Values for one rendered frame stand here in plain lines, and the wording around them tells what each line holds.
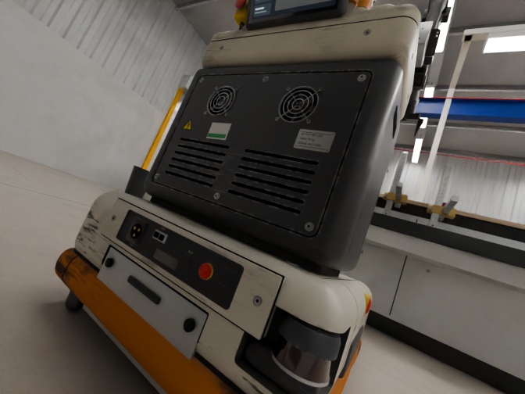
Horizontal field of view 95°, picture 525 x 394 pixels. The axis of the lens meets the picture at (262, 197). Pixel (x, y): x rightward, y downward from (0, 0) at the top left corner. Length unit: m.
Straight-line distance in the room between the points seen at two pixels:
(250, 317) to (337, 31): 0.55
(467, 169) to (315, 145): 9.42
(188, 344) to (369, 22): 0.64
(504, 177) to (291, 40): 9.51
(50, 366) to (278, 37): 0.76
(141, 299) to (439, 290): 1.73
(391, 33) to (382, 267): 1.56
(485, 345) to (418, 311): 0.33
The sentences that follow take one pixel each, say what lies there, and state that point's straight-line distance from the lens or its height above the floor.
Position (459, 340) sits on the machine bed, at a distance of 1.95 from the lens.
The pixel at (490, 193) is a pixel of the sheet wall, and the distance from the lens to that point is 9.70.
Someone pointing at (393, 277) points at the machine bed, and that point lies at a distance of 1.90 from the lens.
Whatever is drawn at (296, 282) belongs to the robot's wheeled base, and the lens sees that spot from 0.34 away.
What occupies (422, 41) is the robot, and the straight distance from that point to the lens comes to 1.14.
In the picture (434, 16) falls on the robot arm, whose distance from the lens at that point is 1.49.
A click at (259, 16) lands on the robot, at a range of 0.75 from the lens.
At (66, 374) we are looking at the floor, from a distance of 0.55.
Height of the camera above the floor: 0.31
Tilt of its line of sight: 8 degrees up
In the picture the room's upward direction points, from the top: 21 degrees clockwise
